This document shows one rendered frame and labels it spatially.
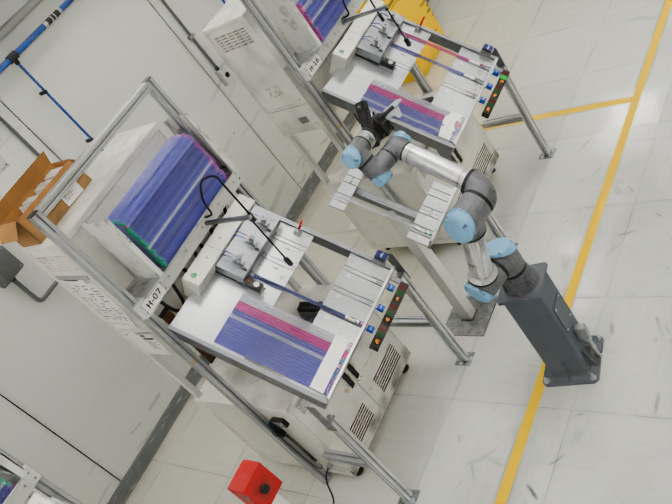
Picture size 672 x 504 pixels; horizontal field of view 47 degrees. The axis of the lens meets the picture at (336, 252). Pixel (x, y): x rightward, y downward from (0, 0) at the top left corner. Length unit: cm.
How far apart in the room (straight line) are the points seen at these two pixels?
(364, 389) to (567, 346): 97
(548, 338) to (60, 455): 273
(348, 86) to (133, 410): 230
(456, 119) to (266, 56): 99
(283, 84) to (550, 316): 178
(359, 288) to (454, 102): 121
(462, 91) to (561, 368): 150
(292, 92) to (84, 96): 136
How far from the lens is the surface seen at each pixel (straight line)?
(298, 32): 386
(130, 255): 305
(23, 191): 338
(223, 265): 323
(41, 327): 451
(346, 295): 325
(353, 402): 363
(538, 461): 335
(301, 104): 402
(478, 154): 457
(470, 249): 274
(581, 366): 343
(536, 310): 316
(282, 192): 559
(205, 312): 320
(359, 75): 400
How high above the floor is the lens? 265
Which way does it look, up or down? 32 degrees down
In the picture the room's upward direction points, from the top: 40 degrees counter-clockwise
